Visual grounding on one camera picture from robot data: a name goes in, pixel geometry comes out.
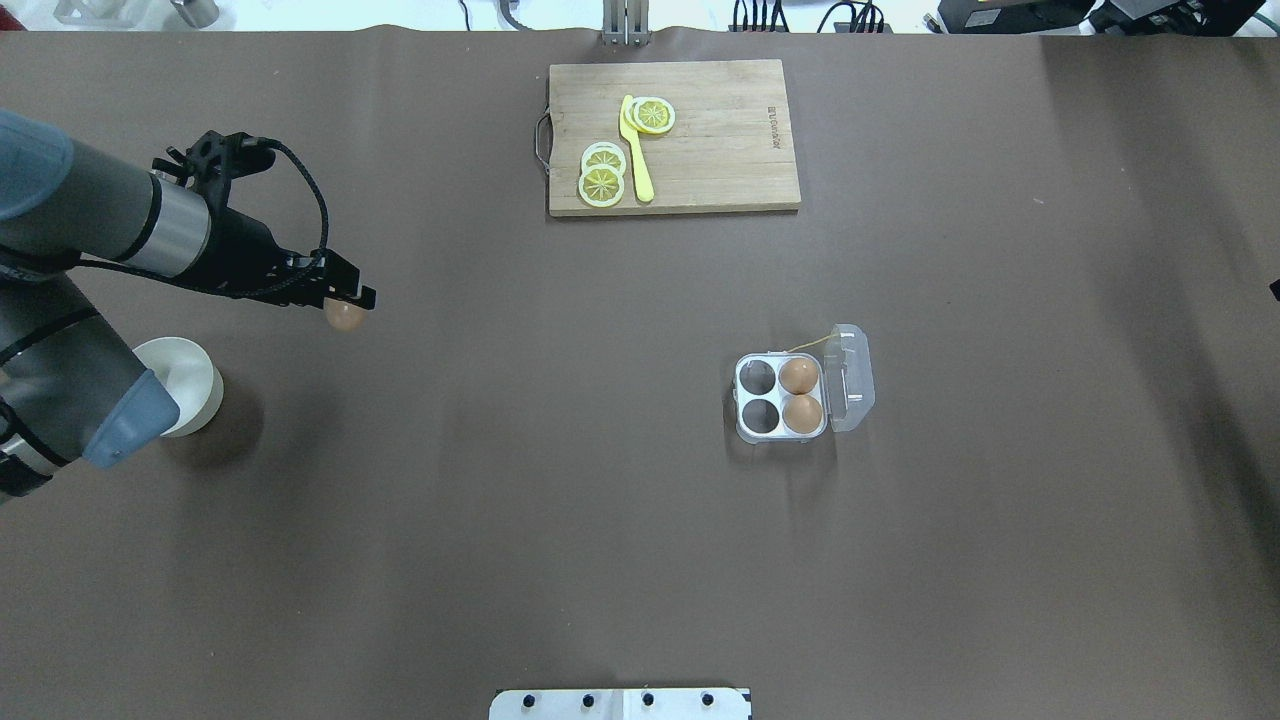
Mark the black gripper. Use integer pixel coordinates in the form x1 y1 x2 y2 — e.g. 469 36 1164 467
195 205 378 309

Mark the brown egg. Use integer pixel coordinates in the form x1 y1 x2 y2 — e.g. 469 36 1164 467
323 299 369 332

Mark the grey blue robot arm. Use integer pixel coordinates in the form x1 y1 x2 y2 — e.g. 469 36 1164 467
1 110 378 501

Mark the clear plastic egg box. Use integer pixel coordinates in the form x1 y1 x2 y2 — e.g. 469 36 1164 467
730 324 877 445

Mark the brown egg back slot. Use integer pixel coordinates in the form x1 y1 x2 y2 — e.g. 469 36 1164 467
778 356 820 395

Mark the brown egg slot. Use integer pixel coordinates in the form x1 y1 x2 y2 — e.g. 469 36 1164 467
783 395 826 436
778 356 820 395

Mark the brown egg front slot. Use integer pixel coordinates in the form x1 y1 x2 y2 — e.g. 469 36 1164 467
783 395 826 436

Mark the black equipment box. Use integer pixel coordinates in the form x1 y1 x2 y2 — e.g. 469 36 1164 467
936 1 1097 35

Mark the white paper bowl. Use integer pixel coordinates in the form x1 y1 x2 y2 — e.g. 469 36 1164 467
133 337 225 438

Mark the lemon slice lower front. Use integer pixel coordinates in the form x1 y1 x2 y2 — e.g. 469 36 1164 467
579 164 626 208

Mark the lemon slice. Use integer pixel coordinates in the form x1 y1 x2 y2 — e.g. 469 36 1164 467
579 164 626 208
625 96 676 135
580 141 627 174

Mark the lemon slice middle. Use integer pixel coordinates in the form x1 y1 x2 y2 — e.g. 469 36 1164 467
580 141 627 174

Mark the metal cylinder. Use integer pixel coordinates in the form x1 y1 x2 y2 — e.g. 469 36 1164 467
170 0 221 29

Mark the yellow plastic knife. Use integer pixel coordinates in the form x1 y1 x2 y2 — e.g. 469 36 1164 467
618 94 655 204

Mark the lemon slice upper right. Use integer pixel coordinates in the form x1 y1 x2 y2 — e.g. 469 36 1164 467
625 96 676 135

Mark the wooden cutting board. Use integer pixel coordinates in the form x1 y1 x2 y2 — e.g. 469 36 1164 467
547 59 803 218

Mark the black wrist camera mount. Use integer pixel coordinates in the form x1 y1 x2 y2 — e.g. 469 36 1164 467
150 131 276 205

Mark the grey metal clamp bracket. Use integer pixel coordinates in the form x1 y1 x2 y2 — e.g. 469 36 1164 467
602 0 652 47

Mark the white metal base plate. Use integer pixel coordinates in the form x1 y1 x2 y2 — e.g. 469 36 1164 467
488 687 754 719

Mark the black cable bundle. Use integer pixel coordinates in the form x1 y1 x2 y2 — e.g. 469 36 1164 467
730 0 893 35

